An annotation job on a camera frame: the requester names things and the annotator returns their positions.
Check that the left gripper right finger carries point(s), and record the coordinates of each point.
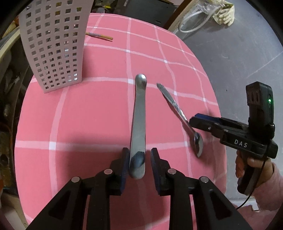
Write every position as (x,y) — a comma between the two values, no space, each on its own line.
(194,202)

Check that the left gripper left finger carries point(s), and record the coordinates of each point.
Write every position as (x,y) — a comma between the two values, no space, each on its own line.
(85,203)

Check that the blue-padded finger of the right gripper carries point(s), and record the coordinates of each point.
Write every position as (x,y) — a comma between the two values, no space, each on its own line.
(206,117)

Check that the ornate handle steel spoon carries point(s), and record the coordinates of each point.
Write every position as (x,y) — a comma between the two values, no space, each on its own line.
(195,137)

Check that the steel spatula handle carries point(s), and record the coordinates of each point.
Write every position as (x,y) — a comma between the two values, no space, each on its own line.
(137,151)

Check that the wooden chopstick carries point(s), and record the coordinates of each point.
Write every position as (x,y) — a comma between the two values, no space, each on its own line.
(100,36)

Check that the person's right hand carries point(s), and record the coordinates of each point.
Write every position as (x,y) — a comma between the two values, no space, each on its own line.
(267,170)

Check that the pink checked tablecloth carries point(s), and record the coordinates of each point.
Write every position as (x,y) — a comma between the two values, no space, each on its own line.
(79,130)

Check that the dark grey cabinet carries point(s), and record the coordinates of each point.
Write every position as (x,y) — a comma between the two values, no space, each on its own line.
(151,11)

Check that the white perforated utensil basket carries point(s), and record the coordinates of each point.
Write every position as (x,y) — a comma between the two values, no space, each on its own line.
(53,34)

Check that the rubber gloves on wall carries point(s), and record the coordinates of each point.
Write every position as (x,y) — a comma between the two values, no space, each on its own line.
(225,14)

